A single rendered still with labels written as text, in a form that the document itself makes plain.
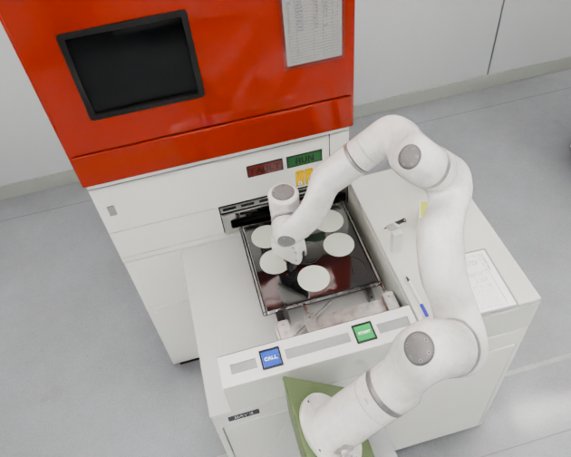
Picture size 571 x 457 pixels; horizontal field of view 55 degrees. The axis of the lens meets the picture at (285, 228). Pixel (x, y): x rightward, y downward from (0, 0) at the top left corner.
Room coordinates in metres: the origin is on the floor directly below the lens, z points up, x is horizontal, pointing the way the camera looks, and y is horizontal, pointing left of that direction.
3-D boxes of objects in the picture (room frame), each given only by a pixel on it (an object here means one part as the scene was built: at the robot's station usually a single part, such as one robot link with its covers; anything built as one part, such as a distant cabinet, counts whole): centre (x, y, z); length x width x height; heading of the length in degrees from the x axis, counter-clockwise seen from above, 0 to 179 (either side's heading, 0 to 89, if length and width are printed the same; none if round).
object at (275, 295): (1.11, -0.06, 0.90); 0.34 x 0.34 x 0.01; 10
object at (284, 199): (1.04, 0.00, 1.18); 0.09 x 0.08 x 0.13; 176
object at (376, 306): (0.85, -0.12, 0.87); 0.36 x 0.08 x 0.03; 100
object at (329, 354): (0.74, -0.05, 0.89); 0.55 x 0.09 x 0.14; 100
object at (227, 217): (1.31, -0.01, 0.89); 0.44 x 0.02 x 0.10; 100
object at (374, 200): (1.07, -0.46, 0.89); 0.62 x 0.35 x 0.14; 10
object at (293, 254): (1.04, -0.01, 1.03); 0.10 x 0.07 x 0.11; 51
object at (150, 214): (1.29, 0.17, 1.02); 0.82 x 0.03 x 0.40; 100
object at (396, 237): (1.04, -0.32, 1.03); 0.06 x 0.04 x 0.13; 10
